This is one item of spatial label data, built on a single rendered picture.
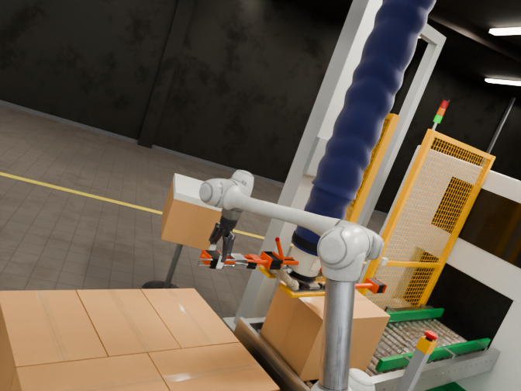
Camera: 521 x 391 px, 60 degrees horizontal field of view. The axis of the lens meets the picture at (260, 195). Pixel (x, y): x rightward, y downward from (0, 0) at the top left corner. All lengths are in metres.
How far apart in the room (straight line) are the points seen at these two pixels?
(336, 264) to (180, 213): 2.22
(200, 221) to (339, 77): 1.52
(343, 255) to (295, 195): 2.11
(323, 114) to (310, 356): 1.78
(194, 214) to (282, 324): 1.26
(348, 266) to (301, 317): 1.13
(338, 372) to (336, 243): 0.44
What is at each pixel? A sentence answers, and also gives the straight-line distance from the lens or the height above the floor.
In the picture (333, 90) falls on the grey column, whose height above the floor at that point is 2.13.
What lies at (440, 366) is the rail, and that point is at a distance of 3.57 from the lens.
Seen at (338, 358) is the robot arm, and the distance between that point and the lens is 1.59.
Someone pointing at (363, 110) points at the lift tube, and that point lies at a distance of 2.18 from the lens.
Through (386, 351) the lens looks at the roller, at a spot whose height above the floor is 0.52.
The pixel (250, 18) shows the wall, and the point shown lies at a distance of 10.17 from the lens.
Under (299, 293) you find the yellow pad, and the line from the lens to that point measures 2.29.
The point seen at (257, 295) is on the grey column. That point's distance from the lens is 3.79.
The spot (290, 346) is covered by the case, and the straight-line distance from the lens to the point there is 2.65.
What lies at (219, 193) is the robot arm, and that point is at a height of 1.53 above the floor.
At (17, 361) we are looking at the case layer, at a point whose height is 0.54.
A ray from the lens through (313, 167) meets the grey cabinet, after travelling 3.46.
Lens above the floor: 1.94
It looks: 12 degrees down
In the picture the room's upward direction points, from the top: 20 degrees clockwise
